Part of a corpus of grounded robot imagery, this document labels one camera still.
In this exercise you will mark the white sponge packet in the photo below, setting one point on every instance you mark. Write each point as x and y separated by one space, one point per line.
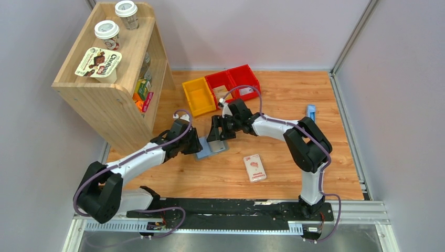
254 168

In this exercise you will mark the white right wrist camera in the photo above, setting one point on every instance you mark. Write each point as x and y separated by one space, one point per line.
225 110

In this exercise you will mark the white lidded cup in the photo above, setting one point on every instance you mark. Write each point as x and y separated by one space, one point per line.
108 32
127 11

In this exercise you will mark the red plastic bin middle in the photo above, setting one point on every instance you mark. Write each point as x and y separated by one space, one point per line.
215 80

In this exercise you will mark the grey slotted cable duct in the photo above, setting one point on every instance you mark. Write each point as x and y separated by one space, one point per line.
141 226

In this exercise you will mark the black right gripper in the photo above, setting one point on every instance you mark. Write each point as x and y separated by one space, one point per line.
216 121

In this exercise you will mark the green box on shelf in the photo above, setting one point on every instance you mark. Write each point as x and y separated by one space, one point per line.
142 89

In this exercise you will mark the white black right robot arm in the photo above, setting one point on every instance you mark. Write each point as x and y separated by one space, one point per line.
308 146

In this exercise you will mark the grey credit card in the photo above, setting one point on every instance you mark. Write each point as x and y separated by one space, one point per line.
245 91

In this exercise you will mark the white lidded cup back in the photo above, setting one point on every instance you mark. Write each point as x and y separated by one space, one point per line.
127 11

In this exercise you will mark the pink box on shelf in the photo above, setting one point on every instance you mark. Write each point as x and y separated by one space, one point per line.
146 103

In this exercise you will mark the yellow plastic bin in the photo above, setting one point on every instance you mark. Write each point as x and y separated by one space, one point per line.
199 96

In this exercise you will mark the grey leather card holder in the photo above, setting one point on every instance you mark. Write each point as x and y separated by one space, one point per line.
210 148

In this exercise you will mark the blue toothbrush package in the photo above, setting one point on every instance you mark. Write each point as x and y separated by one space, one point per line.
311 111

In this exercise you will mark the red plastic bin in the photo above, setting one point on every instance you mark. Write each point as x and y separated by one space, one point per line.
215 80
244 76

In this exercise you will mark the clear jar on shelf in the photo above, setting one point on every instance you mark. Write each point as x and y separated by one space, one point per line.
145 72

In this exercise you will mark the white lidded cup front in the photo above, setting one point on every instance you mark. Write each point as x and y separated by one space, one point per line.
108 32

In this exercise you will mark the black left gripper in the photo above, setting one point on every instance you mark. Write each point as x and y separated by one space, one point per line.
196 146

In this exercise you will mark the Chobani yogurt cup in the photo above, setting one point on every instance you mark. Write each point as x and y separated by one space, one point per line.
100 64

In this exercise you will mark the red plastic bin right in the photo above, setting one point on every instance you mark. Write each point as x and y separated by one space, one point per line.
244 76

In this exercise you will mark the wooden shelf unit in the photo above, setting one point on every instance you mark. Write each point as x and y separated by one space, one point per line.
109 107

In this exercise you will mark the orange box on shelf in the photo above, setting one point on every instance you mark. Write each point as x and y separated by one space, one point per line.
139 102

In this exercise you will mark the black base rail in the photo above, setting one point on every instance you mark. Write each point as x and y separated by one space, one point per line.
232 213

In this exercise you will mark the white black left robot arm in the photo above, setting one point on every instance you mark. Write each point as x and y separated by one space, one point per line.
100 194

